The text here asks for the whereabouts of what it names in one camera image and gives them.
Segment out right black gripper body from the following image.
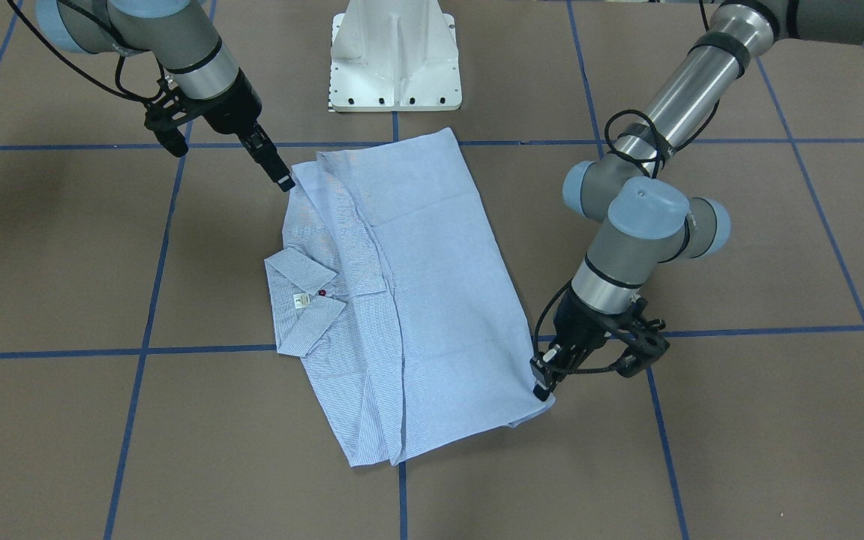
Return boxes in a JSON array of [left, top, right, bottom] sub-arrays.
[[202, 72, 263, 145]]

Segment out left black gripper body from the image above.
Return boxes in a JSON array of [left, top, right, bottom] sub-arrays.
[[552, 286, 614, 362]]

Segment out light blue striped shirt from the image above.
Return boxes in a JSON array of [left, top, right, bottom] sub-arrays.
[[265, 127, 554, 467]]

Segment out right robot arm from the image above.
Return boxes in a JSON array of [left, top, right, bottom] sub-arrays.
[[9, 1, 295, 192]]

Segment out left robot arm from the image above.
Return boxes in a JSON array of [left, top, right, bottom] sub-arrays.
[[530, 1, 864, 401]]

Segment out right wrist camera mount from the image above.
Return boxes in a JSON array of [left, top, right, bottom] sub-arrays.
[[143, 76, 197, 158]]

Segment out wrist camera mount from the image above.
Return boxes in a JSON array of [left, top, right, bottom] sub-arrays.
[[143, 76, 197, 158], [607, 297, 670, 377]]

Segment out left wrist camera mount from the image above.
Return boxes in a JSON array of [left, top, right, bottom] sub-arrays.
[[607, 297, 670, 377]]

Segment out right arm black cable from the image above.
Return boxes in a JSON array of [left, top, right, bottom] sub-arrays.
[[4, 0, 178, 106]]

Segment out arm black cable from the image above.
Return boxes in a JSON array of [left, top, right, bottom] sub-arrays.
[[531, 75, 718, 376], [4, 0, 178, 106]]

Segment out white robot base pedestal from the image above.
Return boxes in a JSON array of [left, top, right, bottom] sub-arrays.
[[327, 1, 463, 113]]

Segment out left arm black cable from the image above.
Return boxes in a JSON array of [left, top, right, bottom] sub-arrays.
[[531, 75, 718, 376]]

